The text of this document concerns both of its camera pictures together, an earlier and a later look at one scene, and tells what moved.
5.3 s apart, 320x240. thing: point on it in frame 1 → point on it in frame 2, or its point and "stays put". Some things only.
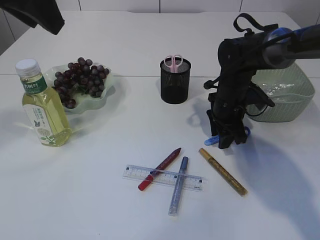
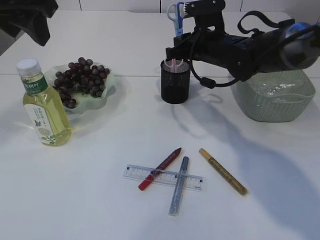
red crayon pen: x=166 y=161 stays put
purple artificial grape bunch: x=81 y=77 stays put
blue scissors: x=215 y=139 → x=175 y=13
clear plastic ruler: x=163 y=178 stays put
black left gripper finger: x=45 y=13 → x=27 y=16
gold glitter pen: x=219 y=169 stays put
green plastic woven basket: x=288 y=88 stays put
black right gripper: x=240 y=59 → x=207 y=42
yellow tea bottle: x=43 y=106 stays put
